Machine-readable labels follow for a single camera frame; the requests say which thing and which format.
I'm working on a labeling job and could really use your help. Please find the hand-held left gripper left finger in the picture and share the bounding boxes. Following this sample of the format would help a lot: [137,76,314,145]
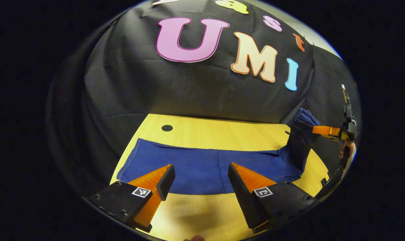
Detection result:
[87,164,176,233]

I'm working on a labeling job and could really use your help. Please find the black backdrop cloth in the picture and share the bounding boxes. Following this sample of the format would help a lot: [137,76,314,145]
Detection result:
[45,0,362,198]

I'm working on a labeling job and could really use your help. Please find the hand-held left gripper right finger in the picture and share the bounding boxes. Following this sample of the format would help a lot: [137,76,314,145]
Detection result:
[227,162,318,234]

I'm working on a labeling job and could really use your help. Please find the blue jeans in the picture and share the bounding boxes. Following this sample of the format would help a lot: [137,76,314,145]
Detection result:
[116,108,320,195]

